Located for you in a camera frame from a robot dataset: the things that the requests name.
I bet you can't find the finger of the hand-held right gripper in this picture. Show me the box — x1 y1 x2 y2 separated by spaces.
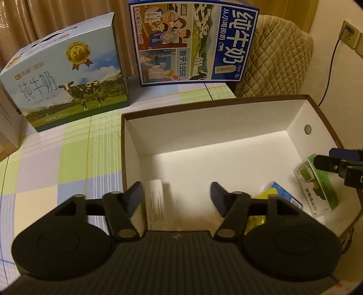
313 154 348 174
329 148 358 161

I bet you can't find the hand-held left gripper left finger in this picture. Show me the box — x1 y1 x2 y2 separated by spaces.
53 181 144 238

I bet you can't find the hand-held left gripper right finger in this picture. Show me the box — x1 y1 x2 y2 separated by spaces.
210 181 303 238

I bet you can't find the small white printed box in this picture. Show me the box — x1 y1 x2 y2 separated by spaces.
145 178 166 231

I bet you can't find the green rectangular box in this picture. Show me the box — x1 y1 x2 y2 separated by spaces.
293 154 340 212

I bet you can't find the yellow packet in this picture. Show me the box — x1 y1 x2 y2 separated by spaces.
246 189 281 230

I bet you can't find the blue label clear plastic box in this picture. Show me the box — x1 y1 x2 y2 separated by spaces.
268 181 305 211

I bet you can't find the white cardboard box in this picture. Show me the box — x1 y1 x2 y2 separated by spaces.
121 94 363 242

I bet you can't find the checkered tablecloth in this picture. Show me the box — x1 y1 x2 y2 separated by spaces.
0 82 239 266

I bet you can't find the quilted beige chair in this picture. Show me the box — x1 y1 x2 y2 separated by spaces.
234 14 315 98

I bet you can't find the cow print milk carton box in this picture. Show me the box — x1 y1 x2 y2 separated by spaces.
0 12 130 134

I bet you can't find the white appliance box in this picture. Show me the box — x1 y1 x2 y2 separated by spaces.
0 84 24 160

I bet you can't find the blue illustrated milk carton box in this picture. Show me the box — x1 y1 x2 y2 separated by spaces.
128 0 260 86

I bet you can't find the wall socket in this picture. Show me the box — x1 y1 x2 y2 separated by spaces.
340 20 362 49

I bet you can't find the black power cable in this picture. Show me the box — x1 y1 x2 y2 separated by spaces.
317 25 351 107

